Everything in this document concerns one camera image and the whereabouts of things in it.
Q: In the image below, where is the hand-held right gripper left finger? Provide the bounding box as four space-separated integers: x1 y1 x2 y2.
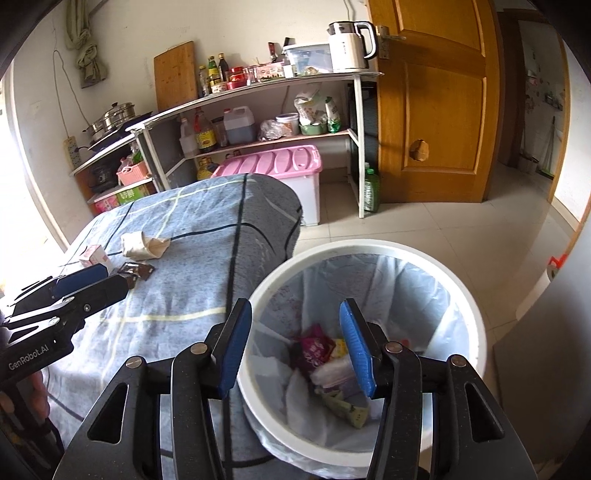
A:
62 298 254 480

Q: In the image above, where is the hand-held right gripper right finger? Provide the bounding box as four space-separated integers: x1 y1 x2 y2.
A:
338 298 540 480

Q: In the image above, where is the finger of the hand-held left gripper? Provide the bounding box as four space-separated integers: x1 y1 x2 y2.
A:
4 262 110 311
0 274 131 330

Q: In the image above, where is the brown snack wrapper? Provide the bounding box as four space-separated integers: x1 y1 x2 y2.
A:
116 262 157 289

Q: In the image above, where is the purple snack packet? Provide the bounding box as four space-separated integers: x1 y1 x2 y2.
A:
295 324 335 370

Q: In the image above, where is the beige packet with green print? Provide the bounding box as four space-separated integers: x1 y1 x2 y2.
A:
315 387 369 430

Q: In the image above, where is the white plastic trash bin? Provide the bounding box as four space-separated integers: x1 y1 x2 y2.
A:
236 240 489 467

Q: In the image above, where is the person's left hand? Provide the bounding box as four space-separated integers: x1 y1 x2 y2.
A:
25 368 51 420

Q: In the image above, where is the red white carton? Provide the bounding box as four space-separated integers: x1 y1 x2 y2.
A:
78 244 114 273

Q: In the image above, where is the beige paper packet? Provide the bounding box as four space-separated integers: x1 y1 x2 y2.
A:
121 231 171 260

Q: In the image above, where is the red green cardboard box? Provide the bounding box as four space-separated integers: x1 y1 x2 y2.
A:
92 179 158 214

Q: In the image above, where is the window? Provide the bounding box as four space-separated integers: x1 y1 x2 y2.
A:
0 65 70 287

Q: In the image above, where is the black rice cooker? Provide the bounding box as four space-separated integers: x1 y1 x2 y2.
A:
88 164 118 192

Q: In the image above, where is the pink plastic basket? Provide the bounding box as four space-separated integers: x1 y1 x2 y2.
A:
116 164 154 188

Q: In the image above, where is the white power strip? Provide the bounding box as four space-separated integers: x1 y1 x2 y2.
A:
63 135 80 169

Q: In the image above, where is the low white shelf rack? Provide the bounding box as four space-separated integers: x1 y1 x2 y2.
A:
69 111 162 217

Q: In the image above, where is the white metal shelf rack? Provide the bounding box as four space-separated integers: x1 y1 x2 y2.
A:
126 69 385 219

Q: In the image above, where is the yellow oil bottle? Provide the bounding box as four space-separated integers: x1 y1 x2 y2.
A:
196 156 220 182

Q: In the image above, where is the green plastic bottle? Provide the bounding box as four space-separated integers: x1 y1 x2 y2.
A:
363 162 382 213

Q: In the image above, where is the steel steamer pot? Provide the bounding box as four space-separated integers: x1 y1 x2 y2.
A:
83 102 137 134

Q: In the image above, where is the white plastic jug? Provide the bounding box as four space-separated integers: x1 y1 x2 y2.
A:
178 117 198 160

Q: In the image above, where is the oil bottle red label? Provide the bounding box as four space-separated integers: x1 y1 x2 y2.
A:
193 108 218 154

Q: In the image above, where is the storage box with pink lid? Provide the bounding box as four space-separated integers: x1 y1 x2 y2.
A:
210 144 323 227

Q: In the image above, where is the large dark liquid jug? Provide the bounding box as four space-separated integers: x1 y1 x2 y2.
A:
223 106 257 145

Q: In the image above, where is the hanging green cloth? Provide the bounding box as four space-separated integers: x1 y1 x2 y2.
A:
65 0 109 88

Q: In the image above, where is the crumpled clear plastic bag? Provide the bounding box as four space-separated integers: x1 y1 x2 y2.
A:
257 119 284 141

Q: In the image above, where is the wooden cutting board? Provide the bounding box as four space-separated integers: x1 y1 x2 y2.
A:
153 41 199 112

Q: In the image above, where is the white plastic tub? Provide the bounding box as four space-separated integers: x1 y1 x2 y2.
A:
276 113 300 137

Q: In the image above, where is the green food packet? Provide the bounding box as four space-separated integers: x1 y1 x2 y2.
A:
324 97 343 134

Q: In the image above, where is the white printed food bag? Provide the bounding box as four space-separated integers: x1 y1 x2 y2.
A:
294 90 326 125

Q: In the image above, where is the wooden door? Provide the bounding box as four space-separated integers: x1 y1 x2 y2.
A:
367 0 502 205

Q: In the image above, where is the pink knife holder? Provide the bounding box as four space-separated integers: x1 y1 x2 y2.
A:
252 62 287 83

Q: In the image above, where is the mop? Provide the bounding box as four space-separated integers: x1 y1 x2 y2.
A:
538 115 557 178

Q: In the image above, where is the clear plastic storage box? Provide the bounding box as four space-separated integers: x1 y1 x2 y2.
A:
281 43 333 77

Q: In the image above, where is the white electric kettle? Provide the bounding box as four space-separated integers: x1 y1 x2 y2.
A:
327 21 380 73

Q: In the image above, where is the white power cable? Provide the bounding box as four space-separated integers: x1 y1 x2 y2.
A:
52 48 77 139

